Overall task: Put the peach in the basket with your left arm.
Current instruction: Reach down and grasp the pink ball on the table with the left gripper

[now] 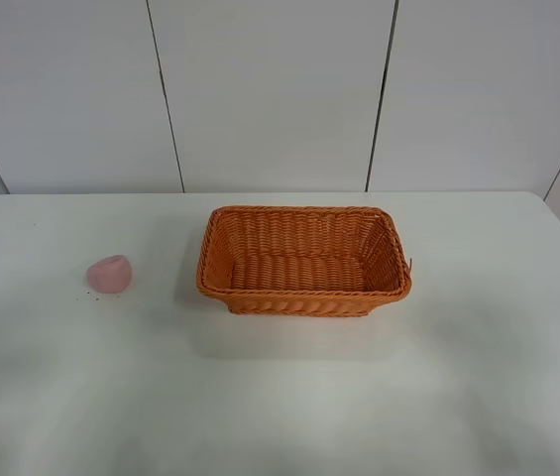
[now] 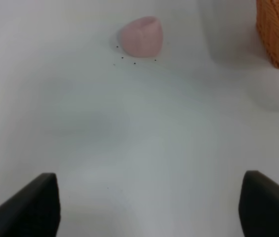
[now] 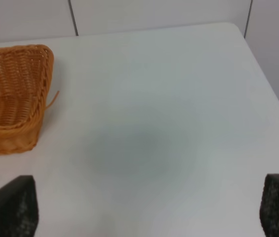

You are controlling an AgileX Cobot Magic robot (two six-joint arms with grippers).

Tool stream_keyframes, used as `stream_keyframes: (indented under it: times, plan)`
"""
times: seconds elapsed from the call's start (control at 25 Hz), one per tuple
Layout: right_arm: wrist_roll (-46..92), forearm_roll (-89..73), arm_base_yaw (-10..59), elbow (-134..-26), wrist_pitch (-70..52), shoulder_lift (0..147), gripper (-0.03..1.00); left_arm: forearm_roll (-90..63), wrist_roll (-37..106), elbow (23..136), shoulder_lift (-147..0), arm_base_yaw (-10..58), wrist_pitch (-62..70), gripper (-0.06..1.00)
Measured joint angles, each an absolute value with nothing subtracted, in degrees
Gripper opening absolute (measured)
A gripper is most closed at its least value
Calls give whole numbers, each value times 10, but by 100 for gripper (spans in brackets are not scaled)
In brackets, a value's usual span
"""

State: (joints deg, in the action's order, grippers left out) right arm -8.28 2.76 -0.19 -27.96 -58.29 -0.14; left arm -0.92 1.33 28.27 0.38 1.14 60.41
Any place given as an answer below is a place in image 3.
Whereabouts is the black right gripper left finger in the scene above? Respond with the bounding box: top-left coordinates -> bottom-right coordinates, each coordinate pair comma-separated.
0,175 -> 39,237

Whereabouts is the orange wicker basket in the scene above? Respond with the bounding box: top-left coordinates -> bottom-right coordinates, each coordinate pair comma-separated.
0,44 -> 54,155

